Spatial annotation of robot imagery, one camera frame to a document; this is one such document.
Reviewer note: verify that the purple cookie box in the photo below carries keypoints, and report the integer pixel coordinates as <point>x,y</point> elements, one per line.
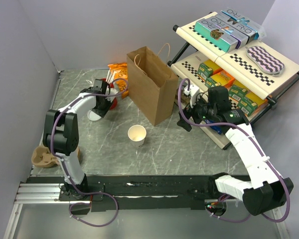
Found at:
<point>241,37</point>

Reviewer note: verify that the cream two-tier display shelf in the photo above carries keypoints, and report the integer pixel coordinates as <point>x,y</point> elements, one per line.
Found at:
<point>198,49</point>

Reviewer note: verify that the blue cookie box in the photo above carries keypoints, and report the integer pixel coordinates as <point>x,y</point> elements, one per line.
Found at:
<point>239,18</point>

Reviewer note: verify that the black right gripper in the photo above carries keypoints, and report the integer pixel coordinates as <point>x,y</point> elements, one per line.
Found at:
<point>192,111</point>

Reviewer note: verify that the brown paper bag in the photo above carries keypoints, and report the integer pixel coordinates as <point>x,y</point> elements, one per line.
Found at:
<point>152,84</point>

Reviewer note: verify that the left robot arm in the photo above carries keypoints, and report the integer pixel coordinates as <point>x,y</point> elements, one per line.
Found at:
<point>61,133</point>

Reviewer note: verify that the aluminium rail frame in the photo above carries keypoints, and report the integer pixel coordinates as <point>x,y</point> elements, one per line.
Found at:
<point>30,194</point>

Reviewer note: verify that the red plastic cup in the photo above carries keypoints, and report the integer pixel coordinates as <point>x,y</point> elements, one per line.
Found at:
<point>114,104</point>

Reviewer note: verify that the white paper-wrapped straw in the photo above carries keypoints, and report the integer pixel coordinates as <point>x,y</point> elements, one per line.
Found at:
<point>110,76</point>

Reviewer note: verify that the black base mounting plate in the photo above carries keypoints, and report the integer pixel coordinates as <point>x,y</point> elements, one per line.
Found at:
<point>131,192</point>

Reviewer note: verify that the blue snack packet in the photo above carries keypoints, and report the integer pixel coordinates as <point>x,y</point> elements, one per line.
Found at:
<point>217,129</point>

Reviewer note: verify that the green yellow juice box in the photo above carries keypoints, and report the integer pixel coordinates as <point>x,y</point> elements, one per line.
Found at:
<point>207,69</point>
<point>237,92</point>
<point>215,80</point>
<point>247,106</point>

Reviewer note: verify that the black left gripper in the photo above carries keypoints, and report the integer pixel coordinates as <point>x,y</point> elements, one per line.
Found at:
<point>102,113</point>

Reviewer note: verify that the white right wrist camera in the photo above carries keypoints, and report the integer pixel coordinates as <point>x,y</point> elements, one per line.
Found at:
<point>192,91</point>

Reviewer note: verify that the teal cookie box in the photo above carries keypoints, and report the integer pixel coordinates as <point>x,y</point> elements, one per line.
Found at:
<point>217,36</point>

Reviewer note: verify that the brown cardboard cup carrier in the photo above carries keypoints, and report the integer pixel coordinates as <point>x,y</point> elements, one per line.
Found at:
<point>43,158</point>

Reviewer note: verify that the white plastic cup lid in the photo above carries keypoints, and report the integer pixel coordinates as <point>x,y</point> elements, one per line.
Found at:
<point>92,116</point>

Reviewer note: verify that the orange chip bag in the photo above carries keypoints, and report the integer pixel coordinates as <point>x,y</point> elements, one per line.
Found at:
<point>120,71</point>

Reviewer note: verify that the white paper coffee cup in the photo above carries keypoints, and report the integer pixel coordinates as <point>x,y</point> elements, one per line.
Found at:
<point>137,134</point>

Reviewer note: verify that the orange snack box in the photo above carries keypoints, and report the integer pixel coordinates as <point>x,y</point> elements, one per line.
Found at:
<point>229,78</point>

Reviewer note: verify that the purple wavy sleep mask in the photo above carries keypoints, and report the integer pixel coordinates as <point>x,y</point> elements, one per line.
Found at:
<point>266,62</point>

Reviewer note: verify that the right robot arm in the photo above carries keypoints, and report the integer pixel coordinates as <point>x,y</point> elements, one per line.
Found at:
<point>267,189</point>

